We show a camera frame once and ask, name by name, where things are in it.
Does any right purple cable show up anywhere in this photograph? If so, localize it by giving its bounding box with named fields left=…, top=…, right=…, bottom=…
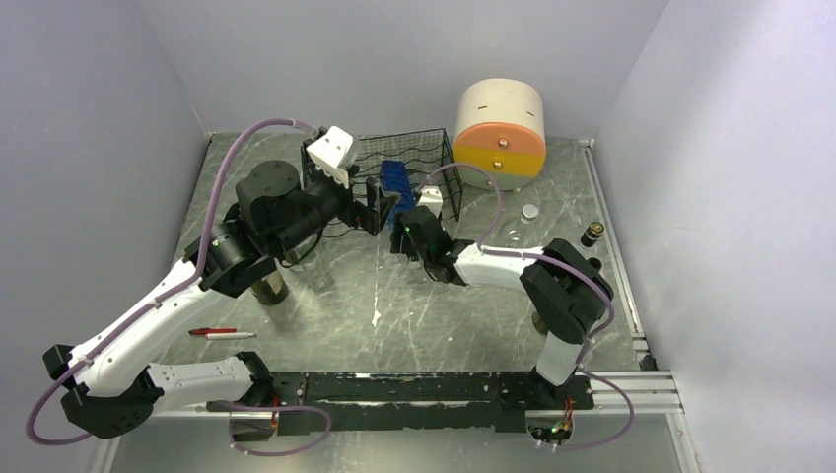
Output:
left=414, top=162, right=618, bottom=367

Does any round cream drawer cabinet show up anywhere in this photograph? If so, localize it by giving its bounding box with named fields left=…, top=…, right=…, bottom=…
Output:
left=453, top=78, right=546, bottom=191

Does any dark green wine bottle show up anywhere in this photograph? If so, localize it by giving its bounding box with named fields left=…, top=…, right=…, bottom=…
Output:
left=249, top=271, right=289, bottom=306

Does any blue square bottle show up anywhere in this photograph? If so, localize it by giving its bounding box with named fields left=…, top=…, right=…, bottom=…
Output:
left=380, top=160, right=415, bottom=230

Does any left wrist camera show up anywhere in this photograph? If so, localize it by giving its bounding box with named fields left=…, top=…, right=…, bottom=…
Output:
left=305, top=126, right=361, bottom=189

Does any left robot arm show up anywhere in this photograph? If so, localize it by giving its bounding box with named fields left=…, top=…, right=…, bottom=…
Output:
left=43, top=161, right=399, bottom=439

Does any red pen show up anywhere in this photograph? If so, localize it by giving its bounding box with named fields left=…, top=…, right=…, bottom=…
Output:
left=188, top=327, right=238, bottom=336

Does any round clear bottle silver cap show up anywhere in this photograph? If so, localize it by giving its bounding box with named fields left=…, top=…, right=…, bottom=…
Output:
left=493, top=203, right=539, bottom=249

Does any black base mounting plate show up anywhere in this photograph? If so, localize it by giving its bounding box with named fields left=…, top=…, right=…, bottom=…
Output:
left=235, top=371, right=594, bottom=436

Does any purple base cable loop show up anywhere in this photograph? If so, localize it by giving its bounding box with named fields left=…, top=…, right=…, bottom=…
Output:
left=225, top=404, right=334, bottom=457

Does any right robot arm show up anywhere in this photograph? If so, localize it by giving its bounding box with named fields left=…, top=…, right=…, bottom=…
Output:
left=391, top=206, right=614, bottom=408

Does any clear glass bottle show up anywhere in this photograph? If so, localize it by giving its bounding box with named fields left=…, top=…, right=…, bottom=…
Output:
left=302, top=248, right=334, bottom=293

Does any black wire wine rack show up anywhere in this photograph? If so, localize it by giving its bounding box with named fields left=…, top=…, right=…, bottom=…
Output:
left=299, top=127, right=464, bottom=230

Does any clear bottle gold top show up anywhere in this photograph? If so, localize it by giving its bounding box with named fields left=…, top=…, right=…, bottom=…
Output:
left=581, top=222, right=605, bottom=248

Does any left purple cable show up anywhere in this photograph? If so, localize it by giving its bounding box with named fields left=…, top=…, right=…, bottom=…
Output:
left=25, top=117, right=321, bottom=447

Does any white pen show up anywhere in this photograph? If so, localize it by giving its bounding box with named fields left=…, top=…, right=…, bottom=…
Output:
left=205, top=332, right=256, bottom=341

